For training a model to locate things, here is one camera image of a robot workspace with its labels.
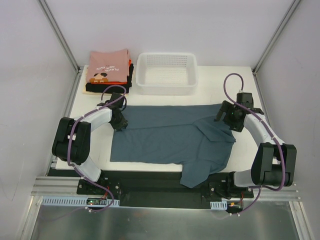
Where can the pink folded t shirt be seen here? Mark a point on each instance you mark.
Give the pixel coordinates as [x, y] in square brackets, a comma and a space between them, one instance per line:
[100, 61]

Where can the aluminium frame post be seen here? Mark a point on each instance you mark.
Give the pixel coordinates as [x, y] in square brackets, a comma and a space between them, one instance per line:
[58, 33]
[277, 34]

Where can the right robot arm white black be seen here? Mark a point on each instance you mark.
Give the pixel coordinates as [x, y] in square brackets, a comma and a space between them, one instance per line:
[274, 164]

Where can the right aluminium side rail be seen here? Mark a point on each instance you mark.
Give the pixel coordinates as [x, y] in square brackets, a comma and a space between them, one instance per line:
[267, 91]

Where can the blue-grey t shirt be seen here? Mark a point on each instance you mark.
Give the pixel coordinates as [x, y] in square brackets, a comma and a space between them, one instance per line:
[181, 135]

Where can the right white cable duct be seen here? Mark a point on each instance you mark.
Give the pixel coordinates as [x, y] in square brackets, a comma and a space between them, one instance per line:
[219, 205]

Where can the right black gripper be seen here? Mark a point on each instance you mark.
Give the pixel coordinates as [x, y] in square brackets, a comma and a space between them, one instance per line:
[224, 113]

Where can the white cable duct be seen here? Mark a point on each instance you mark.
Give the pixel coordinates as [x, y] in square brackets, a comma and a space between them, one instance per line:
[68, 201]
[219, 205]

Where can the right aluminium frame post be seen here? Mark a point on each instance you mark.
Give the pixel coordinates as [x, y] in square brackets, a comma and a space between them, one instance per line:
[277, 34]

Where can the black folded t shirt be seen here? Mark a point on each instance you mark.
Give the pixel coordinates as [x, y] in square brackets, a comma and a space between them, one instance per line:
[114, 88]

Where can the orange folded t shirt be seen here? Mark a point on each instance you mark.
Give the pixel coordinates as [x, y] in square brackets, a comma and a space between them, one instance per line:
[112, 76]

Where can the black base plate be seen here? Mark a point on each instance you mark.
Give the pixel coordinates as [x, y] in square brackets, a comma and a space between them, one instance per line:
[162, 190]

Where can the front aluminium rail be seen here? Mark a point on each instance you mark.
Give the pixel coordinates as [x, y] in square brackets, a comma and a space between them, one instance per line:
[67, 186]

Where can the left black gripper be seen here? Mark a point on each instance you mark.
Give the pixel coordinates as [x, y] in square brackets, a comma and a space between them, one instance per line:
[119, 122]

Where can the left white cable duct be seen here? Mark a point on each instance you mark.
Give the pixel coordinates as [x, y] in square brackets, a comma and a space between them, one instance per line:
[68, 201]

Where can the left aluminium frame post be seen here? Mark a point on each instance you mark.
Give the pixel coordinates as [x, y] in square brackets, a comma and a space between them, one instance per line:
[58, 33]

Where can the white plastic basket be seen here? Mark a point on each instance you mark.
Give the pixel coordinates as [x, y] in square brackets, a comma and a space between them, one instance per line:
[166, 73]

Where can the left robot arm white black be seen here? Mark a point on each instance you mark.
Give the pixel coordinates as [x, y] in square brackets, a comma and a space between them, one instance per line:
[72, 142]

